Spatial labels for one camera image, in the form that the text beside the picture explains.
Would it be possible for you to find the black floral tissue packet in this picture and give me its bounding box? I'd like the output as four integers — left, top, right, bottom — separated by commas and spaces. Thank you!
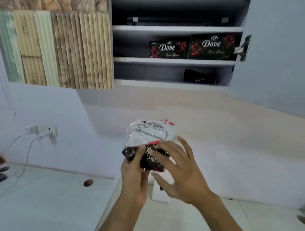
122, 119, 178, 172

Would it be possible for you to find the black pouch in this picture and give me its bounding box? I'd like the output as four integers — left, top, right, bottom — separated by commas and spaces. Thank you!
183, 69, 218, 84

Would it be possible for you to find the white cabinet door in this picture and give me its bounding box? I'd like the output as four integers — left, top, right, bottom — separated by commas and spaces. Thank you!
229, 0, 305, 119

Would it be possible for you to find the white wall socket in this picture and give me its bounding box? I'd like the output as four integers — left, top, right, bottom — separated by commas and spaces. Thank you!
36, 124, 58, 138

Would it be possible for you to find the large black floral box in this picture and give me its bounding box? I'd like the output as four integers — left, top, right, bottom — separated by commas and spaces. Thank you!
187, 33, 241, 61

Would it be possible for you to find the white charger cable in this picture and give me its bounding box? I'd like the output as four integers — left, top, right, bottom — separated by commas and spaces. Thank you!
0, 133, 29, 155
0, 134, 51, 197

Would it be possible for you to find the white box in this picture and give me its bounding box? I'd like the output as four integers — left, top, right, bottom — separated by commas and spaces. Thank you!
151, 176, 172, 204

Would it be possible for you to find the white wall cabinet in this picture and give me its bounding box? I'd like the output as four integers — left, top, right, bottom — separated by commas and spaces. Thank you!
111, 0, 251, 91

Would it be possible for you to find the dark flat tray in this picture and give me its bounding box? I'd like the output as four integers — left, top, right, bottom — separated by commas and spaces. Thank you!
126, 16, 230, 26

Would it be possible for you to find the person's left hand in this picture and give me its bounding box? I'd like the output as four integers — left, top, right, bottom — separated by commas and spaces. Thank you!
120, 144, 152, 208

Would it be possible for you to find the person's right forearm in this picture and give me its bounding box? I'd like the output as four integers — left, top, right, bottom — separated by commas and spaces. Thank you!
190, 192, 243, 231

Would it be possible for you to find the person's left forearm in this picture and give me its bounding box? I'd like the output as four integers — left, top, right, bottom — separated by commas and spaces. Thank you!
99, 196, 146, 231

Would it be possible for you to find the wood pattern cabinet door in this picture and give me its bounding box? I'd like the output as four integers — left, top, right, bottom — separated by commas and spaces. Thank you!
0, 10, 114, 90

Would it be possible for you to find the silver cabinet door handle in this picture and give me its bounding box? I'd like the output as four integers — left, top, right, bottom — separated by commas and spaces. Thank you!
233, 35, 253, 62

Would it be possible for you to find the person's right hand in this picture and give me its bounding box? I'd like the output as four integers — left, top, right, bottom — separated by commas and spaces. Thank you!
148, 136, 220, 208

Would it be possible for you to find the small black floral box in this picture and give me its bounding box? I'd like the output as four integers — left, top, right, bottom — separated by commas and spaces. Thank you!
149, 40, 190, 59

